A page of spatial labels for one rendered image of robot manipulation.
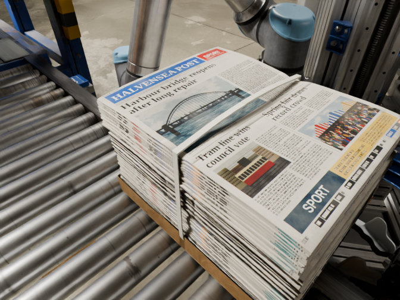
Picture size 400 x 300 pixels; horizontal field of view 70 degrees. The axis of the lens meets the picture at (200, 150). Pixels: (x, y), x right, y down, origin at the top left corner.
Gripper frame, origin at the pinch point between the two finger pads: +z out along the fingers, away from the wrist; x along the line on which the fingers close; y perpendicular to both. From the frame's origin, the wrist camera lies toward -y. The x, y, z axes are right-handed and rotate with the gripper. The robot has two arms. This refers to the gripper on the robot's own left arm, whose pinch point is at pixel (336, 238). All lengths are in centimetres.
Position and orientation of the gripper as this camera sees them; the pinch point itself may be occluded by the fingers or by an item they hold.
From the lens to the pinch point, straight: 61.9
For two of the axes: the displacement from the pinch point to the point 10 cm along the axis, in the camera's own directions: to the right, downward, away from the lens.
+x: -7.1, 4.7, -5.3
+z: -7.1, -4.7, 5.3
